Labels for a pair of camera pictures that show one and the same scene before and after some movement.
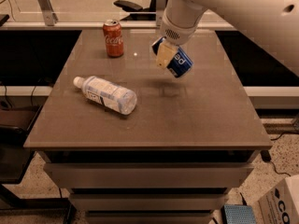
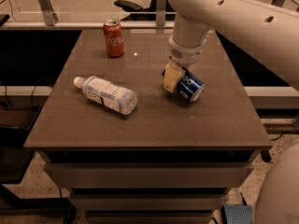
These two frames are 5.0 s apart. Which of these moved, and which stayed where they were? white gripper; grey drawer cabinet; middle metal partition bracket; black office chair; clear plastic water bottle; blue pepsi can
Moved: white gripper; blue pepsi can
Stayed: middle metal partition bracket; grey drawer cabinet; clear plastic water bottle; black office chair
